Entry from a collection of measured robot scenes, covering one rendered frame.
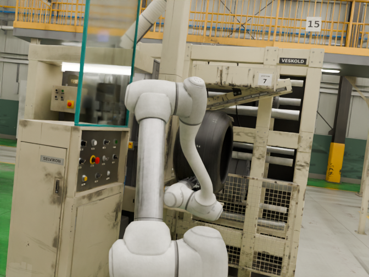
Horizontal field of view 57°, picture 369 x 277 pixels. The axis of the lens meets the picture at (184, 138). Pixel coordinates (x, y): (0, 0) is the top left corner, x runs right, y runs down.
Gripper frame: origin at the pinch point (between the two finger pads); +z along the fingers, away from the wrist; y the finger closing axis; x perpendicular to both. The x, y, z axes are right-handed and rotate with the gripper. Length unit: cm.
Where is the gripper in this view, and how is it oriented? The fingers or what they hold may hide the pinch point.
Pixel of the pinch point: (195, 178)
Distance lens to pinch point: 201.9
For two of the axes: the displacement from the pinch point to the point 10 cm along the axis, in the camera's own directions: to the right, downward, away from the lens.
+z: 3.2, -1.4, 9.4
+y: -9.4, -1.2, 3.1
